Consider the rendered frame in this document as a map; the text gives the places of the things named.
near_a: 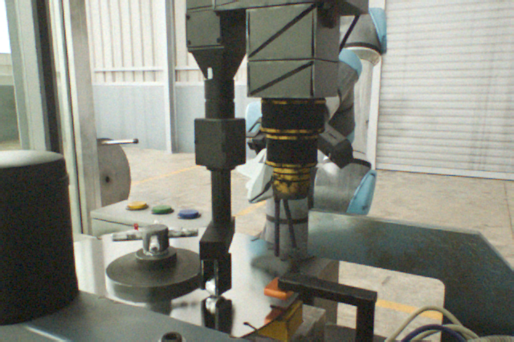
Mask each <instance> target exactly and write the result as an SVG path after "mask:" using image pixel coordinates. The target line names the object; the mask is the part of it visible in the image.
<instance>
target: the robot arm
mask: <svg viewBox="0 0 514 342"><path fill-rule="evenodd" d="M353 17H354V16H345V17H341V26H340V43H341V40H342V39H343V37H344V35H345V32H346V31H347V30H348V28H349V25H350V23H351V22H352V20H353ZM386 53H387V36H386V14H385V11H384V10H383V9H382V8H381V7H369V13H368V14H367V15H360V18H359V19H358V21H357V24H356V26H355V27H354V28H353V31H352V33H351V34H350V36H349V38H348V40H347V42H346V44H345V46H344V48H343V50H342V52H341V53H340V55H339V69H338V90H337V97H331V98H325V99H326V100H327V103H326V107H325V114H324V117H325V127H326V130H325V131H324V132H323V133H319V134H320V136H319V140H318V149H319V150H320V151H321V152H322V153H323V154H324V155H325V156H326V158H325V159H324V164H323V167H313V168H312V171H311V172H312V177H311V189H310V192H309V195H308V196H307V197H306V198H304V199H299V200H288V205H289V209H290V212H291V216H292V223H293V228H294V232H295V237H296V246H297V248H292V244H291V239H290V234H289V229H288V221H287V218H286V214H285V210H284V204H283V199H281V201H280V214H279V248H281V249H282V250H284V251H285V252H287V253H288V254H289V255H290V256H291V257H292V258H293V260H301V259H308V258H311V257H312V256H313V255H308V215H309V210H310V209H311V208H318V209H324V210H335V211H341V212H347V213H354V214H364V215H366V214H367V213H368V212H369V208H370V206H371V203H372V200H373V194H374V190H375V184H376V180H377V172H376V171H375V170H373V169H371V162H370V161H369V160H368V159H367V158H366V156H365V153H366V143H367V133H368V123H369V114H370V105H371V95H372V86H373V68H374V67H376V66H377V65H378V64H379V63H380V61H381V56H383V55H385V54H386ZM261 116H262V114H261V103H260V101H258V102H251V103H249V104H248V105H247V108H246V111H245V120H246V130H247V131H246V138H248V140H247V141H246V142H247V145H248V147H249V149H250V150H255V153H256V156H257V157H255V158H254V159H252V160H249V161H246V164H245V165H240V166H238V168H237V170H238V172H239V173H241V174H242V175H243V176H244V177H247V178H249V179H250V180H249V182H248V183H246V185H245V187H246V189H248V191H247V200H248V202H249V203H256V202H261V201H264V200H266V220H265V223H264V226H263V230H262V233H261V235H260V238H261V239H262V240H265V241H267V242H270V243H272V244H274V237H275V202H274V197H273V190H272V178H273V176H272V171H273V170H272V167H271V166H268V165H267V163H266V159H267V137H266V133H265V132H261V130H260V127H261Z"/></svg>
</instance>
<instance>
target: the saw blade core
mask: <svg viewBox="0 0 514 342"><path fill-rule="evenodd" d="M193 228H197V229H198V236H197V237H192V238H170V239H169V245H170V246H173V247H175V248H182V249H187V250H191V251H194V252H196V253H199V246H198V242H199V240H200V238H201V237H202V235H203V233H204V231H205V230H206V228H205V227H188V226H185V227H184V229H193ZM98 239H99V240H98ZM140 248H142V240H138V241H125V242H113V241H112V240H111V234H105V235H101V236H98V237H97V238H95V237H94V238H88V239H84V240H81V241H78V242H74V252H75V269H76V276H77V278H78V282H79V289H80V290H82V291H87V292H90V293H93V294H96V295H101V296H103V297H106V298H109V299H114V300H116V301H120V302H122V303H126V304H130V305H133V306H135V307H140V308H143V309H146V310H149V311H153V312H156V313H159V314H162V315H165V316H169V317H172V318H175V319H178V320H183V321H185V322H188V323H192V324H196V325H198V326H202V327H204V328H205V327H207V328H212V329H214V330H217V331H220V332H225V333H228V334H231V335H233V336H238V337H241V338H244V337H246V336H249V335H250V334H252V333H254V332H255V330H256V331H258V330H259V329H261V328H264V327H265V326H267V325H268V324H270V323H271V322H272V321H274V320H276V319H277V318H278V317H279V316H281V315H282V314H283V313H284V311H286V310H288V309H289V307H287V306H286V303H294V301H295V300H296V298H297V296H298V294H299V293H296V292H294V293H293V294H292V295H291V296H290V297H289V298H288V299H287V300H283V299H278V298H275V297H271V296H268V295H265V294H264V293H263V289H264V288H265V287H266V286H267V285H268V284H269V283H270V282H271V281H272V280H274V279H275V278H276V277H278V278H279V277H280V276H281V275H283V274H284V273H285V272H288V273H292V274H297V275H300V269H299V267H298V265H297V264H296V262H295V260H293V258H292V257H291V256H290V255H289V254H288V253H287V252H285V251H284V250H282V249H281V248H280V249H279V257H275V256H274V244H272V243H270V242H267V241H265V240H262V239H261V238H260V239H259V238H256V237H254V236H250V235H248V234H243V233H239V232H238V233H236V232H235V236H234V238H233V241H232V243H231V246H230V250H229V253H232V288H231V289H230V290H229V291H226V292H224V293H223V294H222V295H220V296H216V295H212V294H210V293H209V292H206V291H201V290H200V280H199V281H198V282H197V283H195V284H194V285H192V286H190V287H187V288H184V289H182V290H179V291H174V292H170V293H165V294H160V295H131V294H126V293H123V292H119V291H116V290H114V289H112V288H111V287H110V286H109V285H108V284H107V283H106V278H105V269H106V267H107V265H108V264H109V263H110V262H111V261H112V260H114V259H116V258H118V257H120V256H121V255H124V254H127V253H130V252H134V251H137V250H138V249H140ZM244 324H249V326H250V327H249V326H248V325H244Z"/></svg>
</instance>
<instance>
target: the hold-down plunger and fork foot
mask: <svg viewBox="0 0 514 342"><path fill-rule="evenodd" d="M208 79H214V73H213V70H212V68H208ZM210 183H211V220H210V223H209V225H208V226H207V228H206V230H205V231H204V233H203V235H202V237H201V238H200V240H199V242H198V246H199V266H200V290H201V291H205V290H206V282H207V280H208V279H209V277H211V276H212V275H214V291H215V295H217V296H219V295H221V294H223V293H224V292H226V291H229V290H230V289H231V288H232V253H229V250H230V246H231V243H232V241H233V238H234V236H235V216H232V205H231V171H229V172H212V171H210Z"/></svg>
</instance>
